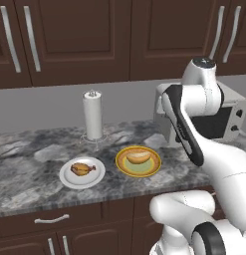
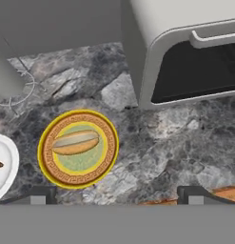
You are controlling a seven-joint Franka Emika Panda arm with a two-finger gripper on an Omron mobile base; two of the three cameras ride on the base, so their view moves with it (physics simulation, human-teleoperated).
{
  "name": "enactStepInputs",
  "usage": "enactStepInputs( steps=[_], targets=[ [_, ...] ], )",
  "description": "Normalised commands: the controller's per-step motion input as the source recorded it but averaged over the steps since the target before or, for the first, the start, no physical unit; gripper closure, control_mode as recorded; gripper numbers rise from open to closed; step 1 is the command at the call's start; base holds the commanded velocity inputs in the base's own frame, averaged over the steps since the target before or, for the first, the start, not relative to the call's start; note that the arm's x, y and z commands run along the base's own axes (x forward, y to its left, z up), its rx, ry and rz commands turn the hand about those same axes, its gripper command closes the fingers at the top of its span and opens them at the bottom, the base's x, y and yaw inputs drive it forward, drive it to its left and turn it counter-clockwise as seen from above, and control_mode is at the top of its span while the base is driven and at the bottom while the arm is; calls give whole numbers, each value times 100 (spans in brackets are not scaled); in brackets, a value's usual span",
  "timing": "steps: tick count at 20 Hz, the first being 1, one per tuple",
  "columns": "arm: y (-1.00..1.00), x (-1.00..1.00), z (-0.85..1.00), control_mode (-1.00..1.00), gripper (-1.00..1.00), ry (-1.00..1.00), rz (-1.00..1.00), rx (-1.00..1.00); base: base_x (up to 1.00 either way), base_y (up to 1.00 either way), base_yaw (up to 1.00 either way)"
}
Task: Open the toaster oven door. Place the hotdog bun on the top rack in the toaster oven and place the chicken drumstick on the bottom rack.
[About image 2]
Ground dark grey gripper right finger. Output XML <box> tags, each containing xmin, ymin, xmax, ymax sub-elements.
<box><xmin>176</xmin><ymin>185</ymin><xmax>235</xmax><ymax>206</ymax></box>

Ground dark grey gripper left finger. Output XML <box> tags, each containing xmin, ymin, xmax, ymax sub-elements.
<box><xmin>0</xmin><ymin>185</ymin><xmax>58</xmax><ymax>206</ymax></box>

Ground hotdog bun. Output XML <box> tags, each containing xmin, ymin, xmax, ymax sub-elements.
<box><xmin>51</xmin><ymin>129</ymin><xmax>101</xmax><ymax>156</ymax></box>

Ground toaster oven glass door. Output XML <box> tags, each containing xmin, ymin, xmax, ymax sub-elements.
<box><xmin>138</xmin><ymin>18</ymin><xmax>235</xmax><ymax>111</ymax></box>

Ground white toaster oven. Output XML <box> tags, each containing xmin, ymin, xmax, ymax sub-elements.
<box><xmin>121</xmin><ymin>0</ymin><xmax>235</xmax><ymax>111</ymax></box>

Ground brown wooden board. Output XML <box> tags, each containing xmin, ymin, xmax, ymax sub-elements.
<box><xmin>139</xmin><ymin>186</ymin><xmax>235</xmax><ymax>206</ymax></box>

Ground white plate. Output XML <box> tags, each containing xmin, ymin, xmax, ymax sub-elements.
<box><xmin>0</xmin><ymin>132</ymin><xmax>20</xmax><ymax>203</ymax></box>

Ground yellow brown patterned plate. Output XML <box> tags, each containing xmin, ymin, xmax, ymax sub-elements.
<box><xmin>37</xmin><ymin>109</ymin><xmax>120</xmax><ymax>191</ymax></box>

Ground grey cylinder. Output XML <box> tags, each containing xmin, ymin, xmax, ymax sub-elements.
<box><xmin>0</xmin><ymin>47</ymin><xmax>27</xmax><ymax>99</ymax></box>

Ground grey wire stand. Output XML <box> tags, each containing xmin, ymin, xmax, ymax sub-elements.
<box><xmin>0</xmin><ymin>58</ymin><xmax>47</xmax><ymax>116</ymax></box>

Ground white toaster oven door handle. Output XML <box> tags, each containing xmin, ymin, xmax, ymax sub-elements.
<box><xmin>189</xmin><ymin>29</ymin><xmax>235</xmax><ymax>50</ymax></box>

